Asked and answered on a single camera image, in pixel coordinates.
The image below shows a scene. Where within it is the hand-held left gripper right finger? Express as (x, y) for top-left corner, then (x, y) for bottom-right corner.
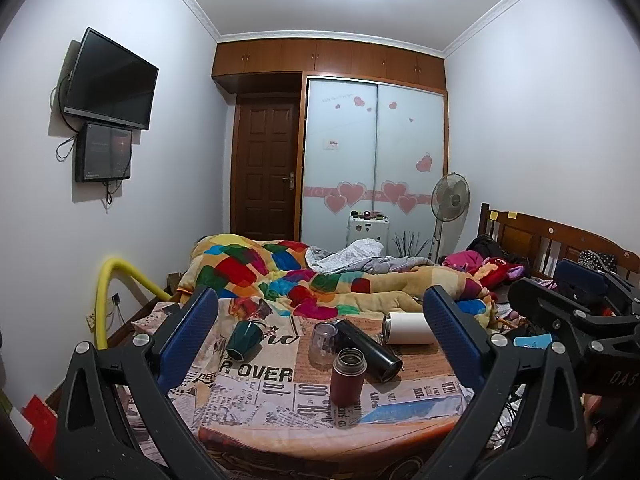
(404, 285), (587, 480)

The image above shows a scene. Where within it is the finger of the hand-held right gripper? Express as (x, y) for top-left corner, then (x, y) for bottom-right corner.
(509, 277), (640, 357)
(554, 258), (640, 317)

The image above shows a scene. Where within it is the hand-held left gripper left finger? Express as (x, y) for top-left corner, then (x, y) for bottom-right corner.
(55, 285), (231, 480)

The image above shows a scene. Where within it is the clear glass cup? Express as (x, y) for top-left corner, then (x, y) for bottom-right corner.
(308, 322), (342, 369)

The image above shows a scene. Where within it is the dark green cup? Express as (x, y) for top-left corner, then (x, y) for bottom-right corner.
(226, 319), (271, 361)

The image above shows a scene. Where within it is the black polka dot bag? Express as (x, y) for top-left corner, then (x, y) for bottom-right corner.
(578, 249), (619, 275)

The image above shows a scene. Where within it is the light blue card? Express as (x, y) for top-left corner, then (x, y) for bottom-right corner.
(513, 333), (554, 350)

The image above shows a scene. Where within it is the white thermos bottle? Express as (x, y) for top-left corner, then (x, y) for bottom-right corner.
(382, 312), (437, 346)

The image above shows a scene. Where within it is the wooden bed headboard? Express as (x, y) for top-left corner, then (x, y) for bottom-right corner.
(476, 202), (640, 283)

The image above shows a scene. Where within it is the red and pink plush toy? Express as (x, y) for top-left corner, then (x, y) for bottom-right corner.
(442, 250), (527, 292)

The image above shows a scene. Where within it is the black thermos bottle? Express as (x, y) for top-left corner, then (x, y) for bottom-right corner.
(333, 318), (404, 384)

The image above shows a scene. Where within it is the colourful patchwork quilt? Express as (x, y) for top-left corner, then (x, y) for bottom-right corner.
(178, 233), (497, 330)

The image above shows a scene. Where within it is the bundle of dark twigs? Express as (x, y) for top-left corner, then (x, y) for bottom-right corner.
(393, 231), (429, 262)

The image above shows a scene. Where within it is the newspaper print bedsheet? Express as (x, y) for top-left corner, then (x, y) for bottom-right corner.
(117, 297), (481, 480)

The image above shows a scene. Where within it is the dark red thermos bottle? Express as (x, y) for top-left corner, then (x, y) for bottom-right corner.
(329, 347), (367, 408)

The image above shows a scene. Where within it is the grey crumpled cloth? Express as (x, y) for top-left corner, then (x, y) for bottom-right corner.
(305, 238), (437, 275)

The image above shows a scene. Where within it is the small white cabinet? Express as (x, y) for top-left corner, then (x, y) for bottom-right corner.
(347, 214), (391, 257)

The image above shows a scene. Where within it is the standing electric fan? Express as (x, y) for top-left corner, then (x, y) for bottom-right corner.
(428, 172), (472, 264)

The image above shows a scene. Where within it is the red box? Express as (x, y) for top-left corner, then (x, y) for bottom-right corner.
(21, 394), (60, 463)

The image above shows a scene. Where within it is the brown wooden door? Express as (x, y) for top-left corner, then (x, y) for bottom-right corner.
(231, 92), (302, 242)

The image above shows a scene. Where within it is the frosted heart-decorated sliding wardrobe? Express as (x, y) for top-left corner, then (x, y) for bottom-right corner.
(300, 74), (447, 264)

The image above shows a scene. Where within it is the wooden overhead cabinet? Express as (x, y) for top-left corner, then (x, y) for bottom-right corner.
(211, 38), (447, 94)

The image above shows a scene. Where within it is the yellow hose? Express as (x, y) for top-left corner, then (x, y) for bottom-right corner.
(94, 257), (172, 350)

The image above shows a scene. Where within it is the small black wall monitor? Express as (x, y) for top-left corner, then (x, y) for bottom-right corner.
(74, 120), (134, 184)

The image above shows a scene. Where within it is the black television cable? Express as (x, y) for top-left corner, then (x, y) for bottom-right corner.
(50, 72), (123, 207)

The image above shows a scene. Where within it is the wall-mounted black television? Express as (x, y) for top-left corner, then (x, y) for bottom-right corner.
(63, 27), (160, 131)

